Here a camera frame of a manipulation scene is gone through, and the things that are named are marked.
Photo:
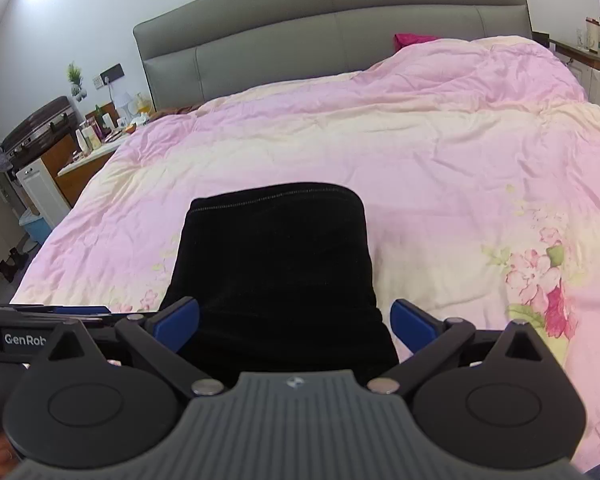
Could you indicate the white cup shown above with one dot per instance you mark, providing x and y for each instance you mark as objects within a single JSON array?
[{"x": 108, "y": 122}]

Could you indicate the brown suitcase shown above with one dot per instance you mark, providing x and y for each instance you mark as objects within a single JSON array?
[{"x": 40, "y": 127}]

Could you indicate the wooden nightstand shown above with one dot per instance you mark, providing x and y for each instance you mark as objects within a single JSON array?
[{"x": 72, "y": 180}]

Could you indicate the pink floral quilt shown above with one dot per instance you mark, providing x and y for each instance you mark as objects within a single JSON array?
[{"x": 380, "y": 150}]

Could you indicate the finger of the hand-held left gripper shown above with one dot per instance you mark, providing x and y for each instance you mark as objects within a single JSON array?
[{"x": 80, "y": 310}]

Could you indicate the white bottle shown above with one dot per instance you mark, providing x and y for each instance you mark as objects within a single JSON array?
[{"x": 86, "y": 140}]

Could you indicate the blue bin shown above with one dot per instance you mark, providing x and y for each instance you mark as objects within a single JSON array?
[{"x": 36, "y": 227}]

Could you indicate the black pants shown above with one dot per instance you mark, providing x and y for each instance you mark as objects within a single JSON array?
[{"x": 280, "y": 260}]

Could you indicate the black wall socket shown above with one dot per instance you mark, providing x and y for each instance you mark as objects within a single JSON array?
[{"x": 112, "y": 73}]

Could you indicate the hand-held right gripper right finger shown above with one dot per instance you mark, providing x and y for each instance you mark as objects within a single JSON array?
[{"x": 414, "y": 324}]

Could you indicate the orange bottle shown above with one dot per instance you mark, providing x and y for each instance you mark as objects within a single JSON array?
[{"x": 143, "y": 103}]

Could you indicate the wooden shelf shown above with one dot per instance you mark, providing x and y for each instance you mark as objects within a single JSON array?
[{"x": 587, "y": 54}]

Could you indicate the white table lamp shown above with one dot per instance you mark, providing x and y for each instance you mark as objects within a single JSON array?
[{"x": 124, "y": 106}]

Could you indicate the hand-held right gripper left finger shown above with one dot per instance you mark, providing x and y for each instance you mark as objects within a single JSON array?
[{"x": 176, "y": 321}]

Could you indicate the clear glass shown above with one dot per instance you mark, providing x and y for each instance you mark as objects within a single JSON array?
[{"x": 582, "y": 40}]

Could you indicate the black shoes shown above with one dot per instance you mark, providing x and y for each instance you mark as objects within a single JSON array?
[{"x": 14, "y": 262}]

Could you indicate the grey padded headboard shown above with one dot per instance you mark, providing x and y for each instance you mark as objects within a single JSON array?
[{"x": 280, "y": 35}]

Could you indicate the magenta pillow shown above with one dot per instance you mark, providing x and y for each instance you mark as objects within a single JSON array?
[{"x": 412, "y": 41}]

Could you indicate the small potted plant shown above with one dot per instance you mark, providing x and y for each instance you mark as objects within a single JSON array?
[{"x": 75, "y": 77}]

